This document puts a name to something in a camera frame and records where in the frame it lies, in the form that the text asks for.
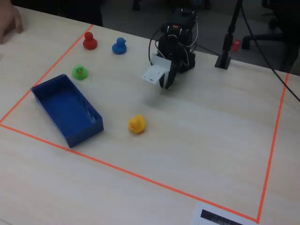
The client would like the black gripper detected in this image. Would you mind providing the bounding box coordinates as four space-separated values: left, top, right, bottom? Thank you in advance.
158 35 188 90

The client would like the yellow rubber duck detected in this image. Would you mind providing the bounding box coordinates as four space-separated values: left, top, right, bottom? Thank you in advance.
127 114 146 135

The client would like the blue rubber duck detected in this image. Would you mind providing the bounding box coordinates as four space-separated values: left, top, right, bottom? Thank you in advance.
111 37 128 55

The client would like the red rubber duck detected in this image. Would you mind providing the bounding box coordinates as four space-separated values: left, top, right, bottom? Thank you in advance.
82 31 98 50

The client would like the green rubber duck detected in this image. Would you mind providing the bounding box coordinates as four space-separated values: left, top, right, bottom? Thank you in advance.
71 64 90 81

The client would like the blue plastic box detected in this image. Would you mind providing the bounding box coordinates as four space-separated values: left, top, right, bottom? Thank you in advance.
30 74 105 149

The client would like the person's right hand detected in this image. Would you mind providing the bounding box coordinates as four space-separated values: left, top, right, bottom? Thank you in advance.
0 1 24 45

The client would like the black stand with base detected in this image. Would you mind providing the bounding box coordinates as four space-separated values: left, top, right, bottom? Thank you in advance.
215 0 244 69

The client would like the orange tape strip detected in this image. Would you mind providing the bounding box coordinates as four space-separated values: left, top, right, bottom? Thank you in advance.
256 72 290 223
0 123 260 223
0 24 94 124

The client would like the black office chair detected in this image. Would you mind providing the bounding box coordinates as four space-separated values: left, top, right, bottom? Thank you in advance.
240 0 300 72

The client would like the white paper with black print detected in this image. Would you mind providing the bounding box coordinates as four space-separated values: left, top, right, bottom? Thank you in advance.
191 201 258 225

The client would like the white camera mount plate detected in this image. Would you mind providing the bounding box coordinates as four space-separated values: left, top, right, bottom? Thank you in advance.
142 52 172 85

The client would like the black cable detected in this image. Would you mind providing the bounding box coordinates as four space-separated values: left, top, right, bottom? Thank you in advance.
239 0 300 103

